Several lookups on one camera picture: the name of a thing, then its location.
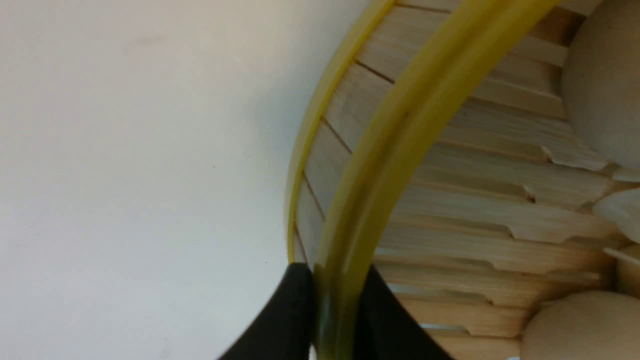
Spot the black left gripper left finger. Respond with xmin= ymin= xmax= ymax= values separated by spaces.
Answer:
xmin=220 ymin=262 xmax=315 ymax=360

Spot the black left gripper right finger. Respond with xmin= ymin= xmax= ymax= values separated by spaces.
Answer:
xmin=353 ymin=265 xmax=452 ymax=360

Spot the bamboo steamer yellow rim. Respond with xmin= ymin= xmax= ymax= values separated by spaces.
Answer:
xmin=287 ymin=0 xmax=639 ymax=360

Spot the white bun front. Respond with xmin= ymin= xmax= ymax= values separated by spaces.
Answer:
xmin=519 ymin=291 xmax=640 ymax=360

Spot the white round bun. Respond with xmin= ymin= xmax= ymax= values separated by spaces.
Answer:
xmin=561 ymin=0 xmax=640 ymax=169

